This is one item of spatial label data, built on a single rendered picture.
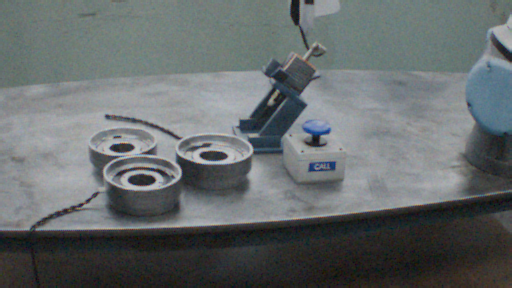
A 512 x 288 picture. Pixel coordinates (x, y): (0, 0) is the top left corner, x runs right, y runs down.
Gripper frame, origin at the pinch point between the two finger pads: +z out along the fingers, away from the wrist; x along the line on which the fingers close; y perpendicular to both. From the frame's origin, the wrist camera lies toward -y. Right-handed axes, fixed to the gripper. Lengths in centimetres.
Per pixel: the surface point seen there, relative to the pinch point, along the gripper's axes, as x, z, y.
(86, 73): 147, 54, -37
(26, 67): 146, 50, -62
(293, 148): -13.7, 14.4, -3.3
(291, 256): 4.1, 43.9, 3.3
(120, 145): -6.4, 16.3, -26.9
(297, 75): -1.8, 7.9, 0.0
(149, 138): -6.0, 15.5, -22.4
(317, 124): -13.2, 11.2, 0.0
